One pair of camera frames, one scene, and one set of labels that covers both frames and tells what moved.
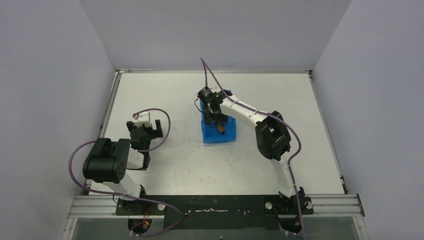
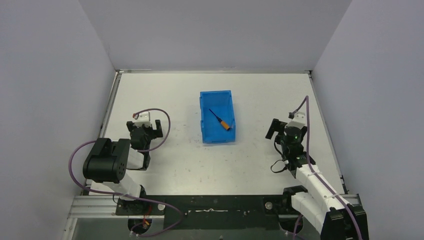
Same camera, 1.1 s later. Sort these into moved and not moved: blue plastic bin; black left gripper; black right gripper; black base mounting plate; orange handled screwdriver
Moved: orange handled screwdriver; black right gripper
Not moved: black base mounting plate; black left gripper; blue plastic bin
